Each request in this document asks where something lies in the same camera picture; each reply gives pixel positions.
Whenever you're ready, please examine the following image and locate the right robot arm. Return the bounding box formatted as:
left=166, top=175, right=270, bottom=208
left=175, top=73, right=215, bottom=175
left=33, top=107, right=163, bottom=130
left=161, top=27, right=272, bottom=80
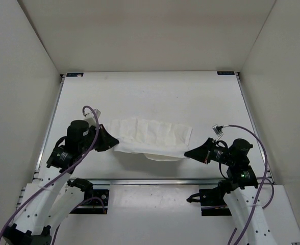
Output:
left=184, top=138, right=277, bottom=244

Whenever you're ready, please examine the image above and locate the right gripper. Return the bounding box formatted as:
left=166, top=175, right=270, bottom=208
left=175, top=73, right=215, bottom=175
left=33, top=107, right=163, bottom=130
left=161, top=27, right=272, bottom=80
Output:
left=184, top=137, right=235, bottom=165

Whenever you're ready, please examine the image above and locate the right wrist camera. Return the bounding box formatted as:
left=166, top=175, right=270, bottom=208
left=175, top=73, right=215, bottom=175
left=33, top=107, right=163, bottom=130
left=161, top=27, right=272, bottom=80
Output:
left=212, top=125, right=224, bottom=136

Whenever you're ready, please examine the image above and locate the white pleated skirt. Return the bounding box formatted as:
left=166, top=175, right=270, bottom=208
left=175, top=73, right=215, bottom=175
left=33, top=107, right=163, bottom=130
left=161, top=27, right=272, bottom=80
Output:
left=105, top=118, right=192, bottom=161

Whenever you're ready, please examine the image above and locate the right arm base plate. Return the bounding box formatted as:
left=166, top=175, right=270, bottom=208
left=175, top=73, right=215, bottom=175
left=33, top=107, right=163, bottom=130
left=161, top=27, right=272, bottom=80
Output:
left=186, top=180, right=232, bottom=216

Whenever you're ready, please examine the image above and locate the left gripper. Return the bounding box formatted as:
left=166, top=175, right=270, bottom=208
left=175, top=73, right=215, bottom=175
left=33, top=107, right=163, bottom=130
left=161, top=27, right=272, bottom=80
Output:
left=82, top=120, right=120, bottom=149

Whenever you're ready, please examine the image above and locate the corner black label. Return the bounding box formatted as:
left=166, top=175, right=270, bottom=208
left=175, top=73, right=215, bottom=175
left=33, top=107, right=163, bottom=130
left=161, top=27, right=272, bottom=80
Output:
left=217, top=71, right=235, bottom=76
left=66, top=72, right=84, bottom=77

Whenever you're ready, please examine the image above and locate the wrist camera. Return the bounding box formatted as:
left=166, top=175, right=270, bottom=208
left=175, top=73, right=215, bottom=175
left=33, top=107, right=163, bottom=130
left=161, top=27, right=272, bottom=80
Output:
left=83, top=109, right=101, bottom=127
left=212, top=125, right=224, bottom=136

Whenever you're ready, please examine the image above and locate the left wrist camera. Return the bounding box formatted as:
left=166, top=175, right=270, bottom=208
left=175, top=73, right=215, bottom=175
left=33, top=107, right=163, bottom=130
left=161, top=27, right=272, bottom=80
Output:
left=83, top=109, right=101, bottom=127

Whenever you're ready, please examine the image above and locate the aluminium front table rail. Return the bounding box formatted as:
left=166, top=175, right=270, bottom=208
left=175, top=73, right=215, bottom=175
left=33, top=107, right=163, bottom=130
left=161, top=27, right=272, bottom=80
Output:
left=89, top=178, right=220, bottom=185

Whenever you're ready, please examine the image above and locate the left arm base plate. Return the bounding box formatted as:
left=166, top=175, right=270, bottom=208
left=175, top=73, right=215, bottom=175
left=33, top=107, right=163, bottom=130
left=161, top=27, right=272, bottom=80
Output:
left=67, top=178, right=110, bottom=215

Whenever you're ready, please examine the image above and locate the right corner black label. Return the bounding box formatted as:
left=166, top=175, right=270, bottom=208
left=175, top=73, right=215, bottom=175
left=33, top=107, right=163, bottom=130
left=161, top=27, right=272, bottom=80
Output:
left=217, top=71, right=235, bottom=76

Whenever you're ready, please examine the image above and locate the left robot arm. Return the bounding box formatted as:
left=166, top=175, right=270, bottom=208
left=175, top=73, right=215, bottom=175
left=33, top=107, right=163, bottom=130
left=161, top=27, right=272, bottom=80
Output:
left=0, top=120, right=119, bottom=244

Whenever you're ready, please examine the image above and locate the left corner black label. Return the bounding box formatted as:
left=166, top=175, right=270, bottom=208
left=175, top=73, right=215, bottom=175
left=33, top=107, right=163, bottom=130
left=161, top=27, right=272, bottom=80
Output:
left=66, top=72, right=84, bottom=77

